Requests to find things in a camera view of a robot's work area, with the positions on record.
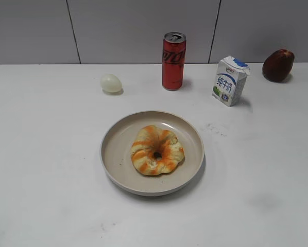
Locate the ring-shaped orange striped croissant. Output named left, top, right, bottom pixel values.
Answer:
left=130, top=125, right=184, bottom=176

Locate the beige round plate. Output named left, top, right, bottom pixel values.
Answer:
left=100, top=111, right=206, bottom=197

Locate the white egg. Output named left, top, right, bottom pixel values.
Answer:
left=100, top=74, right=122, bottom=93

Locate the red cola can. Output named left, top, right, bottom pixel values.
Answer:
left=162, top=32, right=186, bottom=91

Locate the small white milk carton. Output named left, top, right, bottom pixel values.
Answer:
left=212, top=56, right=250, bottom=107

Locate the dark red fruit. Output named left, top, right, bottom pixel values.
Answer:
left=262, top=49, right=295, bottom=82

